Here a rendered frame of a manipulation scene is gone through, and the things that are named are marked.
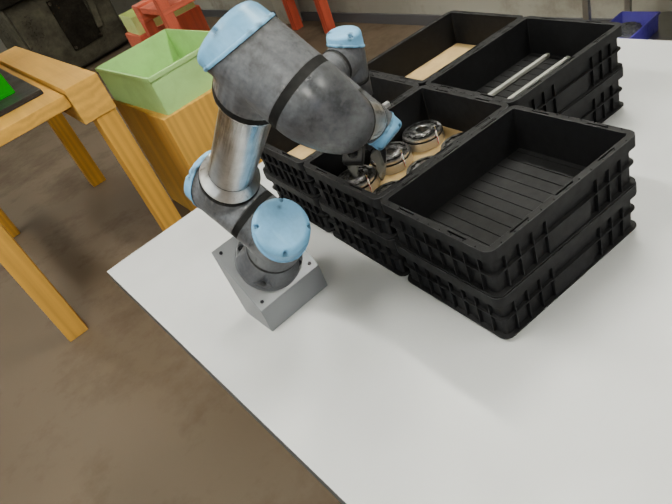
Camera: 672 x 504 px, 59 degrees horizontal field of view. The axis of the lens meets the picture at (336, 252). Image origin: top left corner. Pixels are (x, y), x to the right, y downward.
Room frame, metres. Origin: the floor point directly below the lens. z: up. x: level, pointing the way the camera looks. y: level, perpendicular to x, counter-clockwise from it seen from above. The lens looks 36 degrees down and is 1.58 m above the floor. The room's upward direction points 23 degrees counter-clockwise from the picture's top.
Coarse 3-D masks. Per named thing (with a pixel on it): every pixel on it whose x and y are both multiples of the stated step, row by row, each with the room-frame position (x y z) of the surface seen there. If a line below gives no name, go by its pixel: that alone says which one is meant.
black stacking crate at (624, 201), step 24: (600, 216) 0.82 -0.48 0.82; (624, 216) 0.86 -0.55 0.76; (576, 240) 0.80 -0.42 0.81; (600, 240) 0.83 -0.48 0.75; (408, 264) 0.98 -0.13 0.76; (432, 264) 0.88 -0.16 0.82; (552, 264) 0.77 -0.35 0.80; (576, 264) 0.80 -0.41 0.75; (432, 288) 0.92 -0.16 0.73; (456, 288) 0.84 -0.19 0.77; (528, 288) 0.76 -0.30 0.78; (552, 288) 0.78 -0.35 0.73; (480, 312) 0.79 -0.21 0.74; (504, 312) 0.74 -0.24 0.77; (528, 312) 0.76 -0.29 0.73; (504, 336) 0.73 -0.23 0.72
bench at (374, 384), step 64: (640, 64) 1.47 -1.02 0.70; (640, 128) 1.19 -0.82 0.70; (640, 192) 0.97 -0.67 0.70; (128, 256) 1.61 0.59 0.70; (192, 256) 1.46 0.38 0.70; (320, 256) 1.22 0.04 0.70; (640, 256) 0.80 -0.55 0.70; (192, 320) 1.18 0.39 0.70; (256, 320) 1.08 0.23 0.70; (320, 320) 0.99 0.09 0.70; (384, 320) 0.91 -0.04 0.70; (448, 320) 0.84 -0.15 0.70; (576, 320) 0.72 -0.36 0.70; (640, 320) 0.66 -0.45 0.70; (256, 384) 0.89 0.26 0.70; (320, 384) 0.82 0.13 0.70; (384, 384) 0.75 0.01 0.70; (448, 384) 0.70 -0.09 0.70; (512, 384) 0.64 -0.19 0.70; (576, 384) 0.59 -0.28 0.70; (640, 384) 0.55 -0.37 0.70; (320, 448) 0.68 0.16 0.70; (384, 448) 0.62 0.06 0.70; (448, 448) 0.58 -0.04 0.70; (512, 448) 0.53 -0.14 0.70; (576, 448) 0.49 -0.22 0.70; (640, 448) 0.45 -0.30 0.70
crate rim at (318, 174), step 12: (408, 96) 1.39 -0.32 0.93; (456, 96) 1.29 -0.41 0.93; (468, 96) 1.26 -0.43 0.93; (504, 108) 1.14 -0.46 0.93; (468, 132) 1.11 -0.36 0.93; (432, 156) 1.07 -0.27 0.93; (312, 168) 1.23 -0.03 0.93; (420, 168) 1.05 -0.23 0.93; (324, 180) 1.19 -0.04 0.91; (336, 180) 1.14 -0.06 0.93; (348, 192) 1.10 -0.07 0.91; (360, 192) 1.05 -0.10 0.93; (384, 192) 1.02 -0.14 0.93; (372, 204) 1.02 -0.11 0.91
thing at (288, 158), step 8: (384, 80) 1.55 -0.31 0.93; (392, 80) 1.52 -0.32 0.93; (400, 80) 1.50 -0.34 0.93; (400, 96) 1.41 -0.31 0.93; (264, 152) 1.46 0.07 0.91; (272, 152) 1.41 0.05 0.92; (280, 152) 1.38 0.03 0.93; (280, 160) 1.38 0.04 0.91; (288, 160) 1.33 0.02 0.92; (296, 160) 1.30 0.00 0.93; (304, 160) 1.29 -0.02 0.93; (296, 168) 1.31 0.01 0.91; (304, 168) 1.28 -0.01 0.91
